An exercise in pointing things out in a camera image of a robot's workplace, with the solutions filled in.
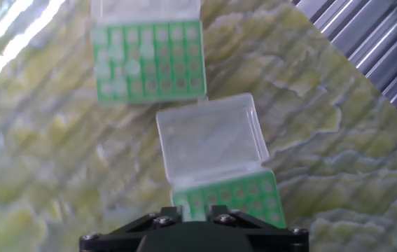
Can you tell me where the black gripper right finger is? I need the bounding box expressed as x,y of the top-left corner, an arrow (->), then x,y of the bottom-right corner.
209,205 -> 310,252

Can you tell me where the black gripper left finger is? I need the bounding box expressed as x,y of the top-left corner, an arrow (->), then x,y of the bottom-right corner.
78,206 -> 184,252

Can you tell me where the green rack pipette tip box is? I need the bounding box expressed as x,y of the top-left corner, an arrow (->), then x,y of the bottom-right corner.
155,92 -> 287,230
90,0 -> 208,104

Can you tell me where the green marble pattern mat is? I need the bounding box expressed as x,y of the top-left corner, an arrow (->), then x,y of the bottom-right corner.
0,0 -> 397,252

